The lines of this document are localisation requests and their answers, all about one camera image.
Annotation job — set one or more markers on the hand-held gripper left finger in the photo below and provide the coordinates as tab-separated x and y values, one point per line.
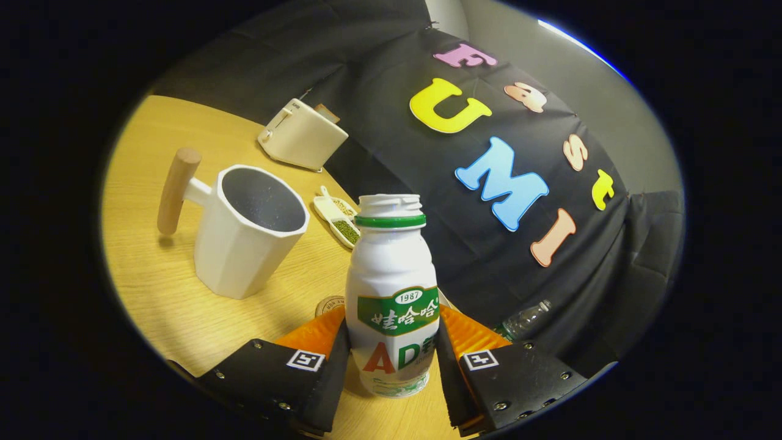
330	391

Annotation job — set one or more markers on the clear plastic water bottle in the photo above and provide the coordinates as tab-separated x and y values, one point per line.
525	318

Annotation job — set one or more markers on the white juice bottle green label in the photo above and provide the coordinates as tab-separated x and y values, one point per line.
391	269

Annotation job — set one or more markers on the bread slice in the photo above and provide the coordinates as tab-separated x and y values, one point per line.
327	113

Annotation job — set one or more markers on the white divided dish of beans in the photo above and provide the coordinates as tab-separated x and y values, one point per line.
342	226

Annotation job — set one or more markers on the cream toaster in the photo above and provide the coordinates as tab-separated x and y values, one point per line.
299	137

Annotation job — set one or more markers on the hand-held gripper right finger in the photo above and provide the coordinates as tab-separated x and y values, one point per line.
449	379

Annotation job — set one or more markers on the round wooden coaster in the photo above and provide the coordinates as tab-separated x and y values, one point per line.
328	304

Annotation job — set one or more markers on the wooden table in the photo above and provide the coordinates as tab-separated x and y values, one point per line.
159	287

